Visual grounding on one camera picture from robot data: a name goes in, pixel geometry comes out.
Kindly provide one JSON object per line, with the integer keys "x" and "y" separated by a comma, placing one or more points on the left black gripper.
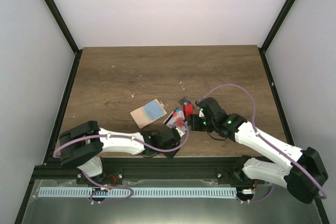
{"x": 171, "y": 155}

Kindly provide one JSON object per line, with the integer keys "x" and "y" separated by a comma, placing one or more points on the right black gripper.
{"x": 192, "y": 123}

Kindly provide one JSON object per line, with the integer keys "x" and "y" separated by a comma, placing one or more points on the red card black stripe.
{"x": 187, "y": 109}

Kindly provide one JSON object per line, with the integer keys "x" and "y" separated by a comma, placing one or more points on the beige leather card holder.
{"x": 148, "y": 113}

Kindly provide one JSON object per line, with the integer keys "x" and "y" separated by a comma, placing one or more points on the white card red circle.
{"x": 179, "y": 119}

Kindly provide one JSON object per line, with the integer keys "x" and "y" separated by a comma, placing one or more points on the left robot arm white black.
{"x": 81, "y": 145}

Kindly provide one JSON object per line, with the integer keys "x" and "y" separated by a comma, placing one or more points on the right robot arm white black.
{"x": 301, "y": 172}

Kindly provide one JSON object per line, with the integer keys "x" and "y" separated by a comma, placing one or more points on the black VIP card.
{"x": 184, "y": 101}

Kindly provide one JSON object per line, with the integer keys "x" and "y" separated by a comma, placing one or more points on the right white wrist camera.
{"x": 200, "y": 110}

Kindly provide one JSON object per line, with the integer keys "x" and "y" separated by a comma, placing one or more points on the black aluminium front rail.
{"x": 138, "y": 168}

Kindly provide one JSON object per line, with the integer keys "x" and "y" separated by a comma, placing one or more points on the light blue slotted cable duct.
{"x": 142, "y": 192}

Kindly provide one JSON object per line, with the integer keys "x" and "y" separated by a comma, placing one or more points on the right black frame post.
{"x": 288, "y": 4}

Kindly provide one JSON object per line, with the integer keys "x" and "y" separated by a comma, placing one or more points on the black frame post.
{"x": 62, "y": 25}
{"x": 288, "y": 4}

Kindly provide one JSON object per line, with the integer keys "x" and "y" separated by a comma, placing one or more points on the left black frame post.
{"x": 62, "y": 25}

